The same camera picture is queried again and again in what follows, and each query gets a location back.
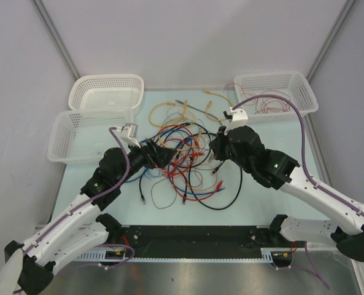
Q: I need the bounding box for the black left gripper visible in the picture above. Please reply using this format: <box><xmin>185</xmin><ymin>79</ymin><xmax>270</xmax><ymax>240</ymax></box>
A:
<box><xmin>115</xmin><ymin>138</ymin><xmax>176</xmax><ymax>186</ymax></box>

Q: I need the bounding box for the thin red wire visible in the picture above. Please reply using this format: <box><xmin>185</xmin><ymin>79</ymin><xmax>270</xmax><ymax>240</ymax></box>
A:
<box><xmin>223</xmin><ymin>82</ymin><xmax>293</xmax><ymax>115</ymax></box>

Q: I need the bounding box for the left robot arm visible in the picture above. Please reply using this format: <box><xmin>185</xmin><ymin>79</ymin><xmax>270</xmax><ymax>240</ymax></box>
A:
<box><xmin>0</xmin><ymin>140</ymin><xmax>177</xmax><ymax>294</ymax></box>

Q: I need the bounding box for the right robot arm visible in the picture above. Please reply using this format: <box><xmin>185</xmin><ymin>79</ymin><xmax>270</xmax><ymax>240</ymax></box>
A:
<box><xmin>209</xmin><ymin>126</ymin><xmax>364</xmax><ymax>262</ymax></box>

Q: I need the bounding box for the translucent basket front left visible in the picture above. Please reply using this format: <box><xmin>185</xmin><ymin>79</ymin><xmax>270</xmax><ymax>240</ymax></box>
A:
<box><xmin>47</xmin><ymin>107</ymin><xmax>134</xmax><ymax>165</ymax></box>

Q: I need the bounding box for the white basket right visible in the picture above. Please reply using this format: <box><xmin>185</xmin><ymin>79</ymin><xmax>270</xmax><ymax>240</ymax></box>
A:
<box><xmin>233</xmin><ymin>71</ymin><xmax>319</xmax><ymax>124</ymax></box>

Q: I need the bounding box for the white basket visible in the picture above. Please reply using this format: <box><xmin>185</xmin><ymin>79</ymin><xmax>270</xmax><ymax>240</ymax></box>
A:
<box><xmin>68</xmin><ymin>74</ymin><xmax>144</xmax><ymax>114</ymax></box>
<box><xmin>233</xmin><ymin>71</ymin><xmax>319</xmax><ymax>124</ymax></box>

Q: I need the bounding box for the white basket back left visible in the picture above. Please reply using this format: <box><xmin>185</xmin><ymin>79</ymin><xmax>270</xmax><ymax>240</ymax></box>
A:
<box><xmin>68</xmin><ymin>74</ymin><xmax>144</xmax><ymax>114</ymax></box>

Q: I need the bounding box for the blue ethernet cable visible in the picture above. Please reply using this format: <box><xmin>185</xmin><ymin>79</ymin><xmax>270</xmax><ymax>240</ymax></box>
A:
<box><xmin>126</xmin><ymin>165</ymin><xmax>225</xmax><ymax>202</ymax></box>
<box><xmin>140</xmin><ymin>127</ymin><xmax>201</xmax><ymax>179</ymax></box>

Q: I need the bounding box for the yellow ethernet cable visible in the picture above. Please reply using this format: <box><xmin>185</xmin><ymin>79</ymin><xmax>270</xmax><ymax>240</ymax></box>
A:
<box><xmin>202</xmin><ymin>88</ymin><xmax>234</xmax><ymax>121</ymax></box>
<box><xmin>148</xmin><ymin>100</ymin><xmax>198</xmax><ymax>128</ymax></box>

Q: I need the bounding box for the red ethernet cable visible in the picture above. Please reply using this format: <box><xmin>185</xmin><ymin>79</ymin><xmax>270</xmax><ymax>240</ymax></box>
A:
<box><xmin>152</xmin><ymin>124</ymin><xmax>225</xmax><ymax>207</ymax></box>

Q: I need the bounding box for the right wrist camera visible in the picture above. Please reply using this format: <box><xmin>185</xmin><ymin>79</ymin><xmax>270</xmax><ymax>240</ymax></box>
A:
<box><xmin>223</xmin><ymin>107</ymin><xmax>249</xmax><ymax>135</ymax></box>

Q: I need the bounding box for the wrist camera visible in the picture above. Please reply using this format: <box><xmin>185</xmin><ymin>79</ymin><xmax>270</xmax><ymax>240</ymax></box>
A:
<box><xmin>223</xmin><ymin>107</ymin><xmax>249</xmax><ymax>135</ymax></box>
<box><xmin>109</xmin><ymin>123</ymin><xmax>141</xmax><ymax>148</ymax></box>

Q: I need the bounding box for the thin black wire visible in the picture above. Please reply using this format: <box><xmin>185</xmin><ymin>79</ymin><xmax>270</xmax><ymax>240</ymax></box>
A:
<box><xmin>150</xmin><ymin>178</ymin><xmax>178</xmax><ymax>210</ymax></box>

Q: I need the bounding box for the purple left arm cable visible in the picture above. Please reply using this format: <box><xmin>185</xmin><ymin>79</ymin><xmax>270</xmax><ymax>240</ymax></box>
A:
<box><xmin>12</xmin><ymin>127</ymin><xmax>132</xmax><ymax>293</ymax></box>

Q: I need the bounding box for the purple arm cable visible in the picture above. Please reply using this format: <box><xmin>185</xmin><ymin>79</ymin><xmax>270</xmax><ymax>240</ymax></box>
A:
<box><xmin>232</xmin><ymin>94</ymin><xmax>364</xmax><ymax>222</ymax></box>
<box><xmin>12</xmin><ymin>127</ymin><xmax>132</xmax><ymax>293</ymax></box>

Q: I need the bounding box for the thin orange wire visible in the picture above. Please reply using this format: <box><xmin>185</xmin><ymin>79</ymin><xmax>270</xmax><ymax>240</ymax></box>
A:
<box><xmin>166</xmin><ymin>135</ymin><xmax>222</xmax><ymax>197</ymax></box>

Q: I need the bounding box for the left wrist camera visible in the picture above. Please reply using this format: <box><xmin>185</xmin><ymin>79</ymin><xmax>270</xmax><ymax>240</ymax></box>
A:
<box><xmin>109</xmin><ymin>123</ymin><xmax>141</xmax><ymax>148</ymax></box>

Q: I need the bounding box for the black ethernet cable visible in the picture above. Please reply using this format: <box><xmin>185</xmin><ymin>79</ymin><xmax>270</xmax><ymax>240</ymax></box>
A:
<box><xmin>137</xmin><ymin>121</ymin><xmax>198</xmax><ymax>205</ymax></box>

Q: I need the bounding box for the thick black cable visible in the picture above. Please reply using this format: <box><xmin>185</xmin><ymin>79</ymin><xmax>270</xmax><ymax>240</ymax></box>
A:
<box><xmin>165</xmin><ymin>122</ymin><xmax>243</xmax><ymax>211</ymax></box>

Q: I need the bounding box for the grey ethernet cable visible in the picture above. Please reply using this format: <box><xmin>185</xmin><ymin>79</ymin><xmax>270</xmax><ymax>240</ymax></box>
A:
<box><xmin>175</xmin><ymin>99</ymin><xmax>225</xmax><ymax>163</ymax></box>

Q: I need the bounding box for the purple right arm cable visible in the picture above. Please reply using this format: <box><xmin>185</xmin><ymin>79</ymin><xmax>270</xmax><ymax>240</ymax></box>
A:
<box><xmin>232</xmin><ymin>94</ymin><xmax>364</xmax><ymax>222</ymax></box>

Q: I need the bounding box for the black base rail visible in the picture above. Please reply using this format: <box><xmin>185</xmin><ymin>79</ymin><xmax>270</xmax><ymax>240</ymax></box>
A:
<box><xmin>97</xmin><ymin>213</ymin><xmax>305</xmax><ymax>268</ymax></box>

